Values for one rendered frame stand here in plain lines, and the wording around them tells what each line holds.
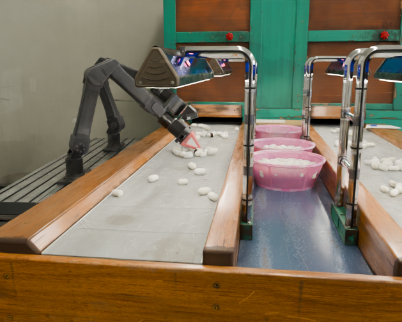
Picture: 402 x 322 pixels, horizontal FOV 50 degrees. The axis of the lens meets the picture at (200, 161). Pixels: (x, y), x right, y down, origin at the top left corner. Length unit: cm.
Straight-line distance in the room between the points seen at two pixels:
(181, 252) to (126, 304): 13
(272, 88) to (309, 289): 186
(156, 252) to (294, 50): 187
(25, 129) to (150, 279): 303
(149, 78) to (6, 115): 305
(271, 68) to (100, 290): 191
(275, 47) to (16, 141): 224
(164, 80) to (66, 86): 281
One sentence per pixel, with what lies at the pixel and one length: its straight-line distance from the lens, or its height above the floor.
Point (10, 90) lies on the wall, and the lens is 373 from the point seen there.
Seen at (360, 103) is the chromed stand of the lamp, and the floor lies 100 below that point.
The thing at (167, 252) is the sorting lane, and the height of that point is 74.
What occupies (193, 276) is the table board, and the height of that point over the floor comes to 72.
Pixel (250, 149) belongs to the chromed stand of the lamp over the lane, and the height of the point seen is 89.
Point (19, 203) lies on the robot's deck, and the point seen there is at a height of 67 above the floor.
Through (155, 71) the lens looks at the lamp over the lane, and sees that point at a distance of 77.
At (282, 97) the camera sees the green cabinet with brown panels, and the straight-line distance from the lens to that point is 252.
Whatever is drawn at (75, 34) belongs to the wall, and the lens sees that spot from 352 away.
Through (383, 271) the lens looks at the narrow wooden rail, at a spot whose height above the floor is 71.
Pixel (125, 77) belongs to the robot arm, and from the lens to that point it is 163.
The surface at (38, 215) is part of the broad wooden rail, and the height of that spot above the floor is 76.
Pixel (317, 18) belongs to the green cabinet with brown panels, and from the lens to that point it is 254.
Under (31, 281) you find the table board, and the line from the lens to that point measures 86.
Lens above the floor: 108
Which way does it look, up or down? 13 degrees down
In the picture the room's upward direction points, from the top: straight up
